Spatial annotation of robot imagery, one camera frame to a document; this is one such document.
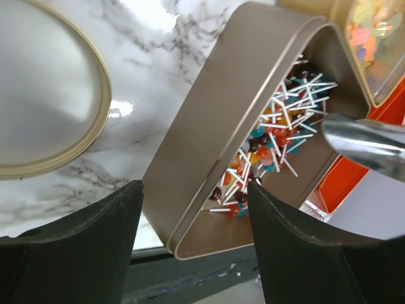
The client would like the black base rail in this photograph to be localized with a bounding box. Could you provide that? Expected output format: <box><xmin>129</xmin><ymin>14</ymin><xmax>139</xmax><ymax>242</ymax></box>
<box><xmin>121</xmin><ymin>246</ymin><xmax>259</xmax><ymax>303</ymax></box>

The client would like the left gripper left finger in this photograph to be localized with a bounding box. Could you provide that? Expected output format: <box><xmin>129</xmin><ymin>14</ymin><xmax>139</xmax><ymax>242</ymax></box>
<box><xmin>1</xmin><ymin>180</ymin><xmax>144</xmax><ymax>303</ymax></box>

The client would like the gold tin of jelly candies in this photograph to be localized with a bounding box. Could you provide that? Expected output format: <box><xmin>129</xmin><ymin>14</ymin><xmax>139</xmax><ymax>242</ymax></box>
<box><xmin>278</xmin><ymin>0</ymin><xmax>404</xmax><ymax>108</ymax></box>

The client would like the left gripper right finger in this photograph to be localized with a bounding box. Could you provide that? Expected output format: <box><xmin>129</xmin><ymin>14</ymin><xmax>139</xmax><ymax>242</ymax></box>
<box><xmin>248</xmin><ymin>182</ymin><xmax>404</xmax><ymax>303</ymax></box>

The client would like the gold tin of lollipops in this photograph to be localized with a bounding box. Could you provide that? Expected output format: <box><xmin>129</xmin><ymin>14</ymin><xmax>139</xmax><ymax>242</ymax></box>
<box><xmin>142</xmin><ymin>1</ymin><xmax>371</xmax><ymax>261</ymax></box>

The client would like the silver metal scoop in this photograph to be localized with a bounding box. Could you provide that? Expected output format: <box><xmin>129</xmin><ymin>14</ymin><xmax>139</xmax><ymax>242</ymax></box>
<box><xmin>321</xmin><ymin>113</ymin><xmax>404</xmax><ymax>182</ymax></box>

